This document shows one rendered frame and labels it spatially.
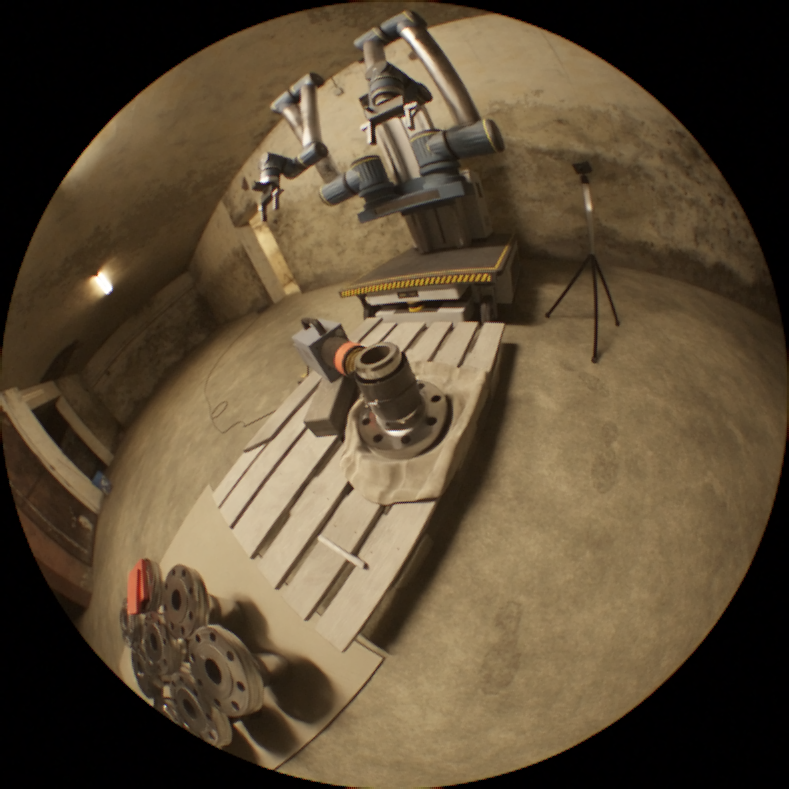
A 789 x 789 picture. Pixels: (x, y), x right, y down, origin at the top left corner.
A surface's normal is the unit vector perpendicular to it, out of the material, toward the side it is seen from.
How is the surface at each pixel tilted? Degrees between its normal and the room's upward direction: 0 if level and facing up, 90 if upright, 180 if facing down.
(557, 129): 90
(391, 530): 0
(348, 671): 0
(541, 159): 90
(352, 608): 0
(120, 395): 90
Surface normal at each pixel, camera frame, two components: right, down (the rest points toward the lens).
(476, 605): -0.32, -0.70
